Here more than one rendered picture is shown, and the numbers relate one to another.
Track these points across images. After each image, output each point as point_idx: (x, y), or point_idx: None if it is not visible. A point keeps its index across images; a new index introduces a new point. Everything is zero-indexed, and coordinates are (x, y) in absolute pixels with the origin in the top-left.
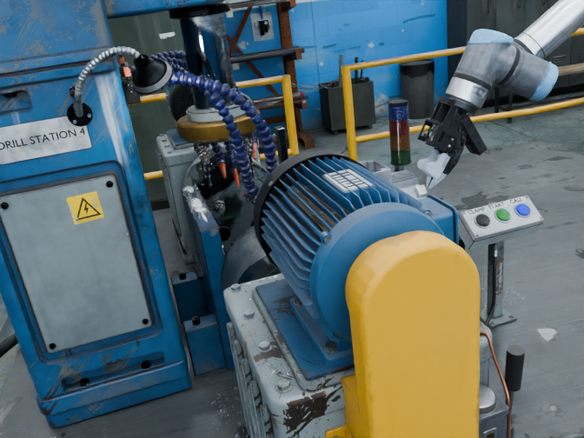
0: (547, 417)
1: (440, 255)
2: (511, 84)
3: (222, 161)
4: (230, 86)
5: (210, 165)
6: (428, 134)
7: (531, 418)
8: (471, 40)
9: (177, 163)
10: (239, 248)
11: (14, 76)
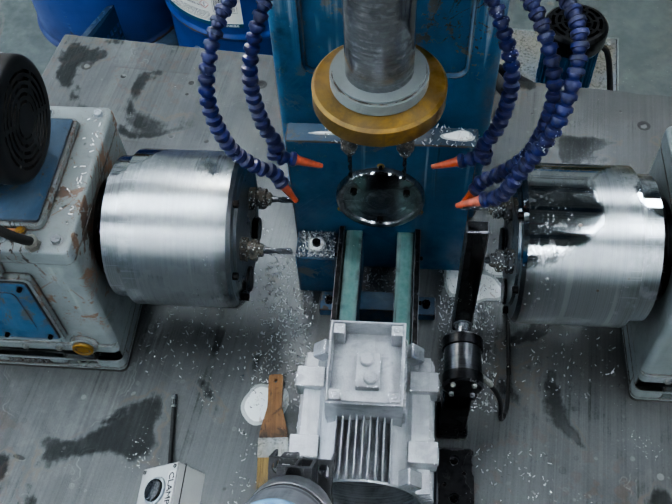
0: (22, 494)
1: None
2: None
3: (458, 158)
4: (352, 62)
5: (546, 173)
6: (323, 470)
7: (33, 479)
8: (280, 503)
9: (662, 153)
10: (218, 151)
11: None
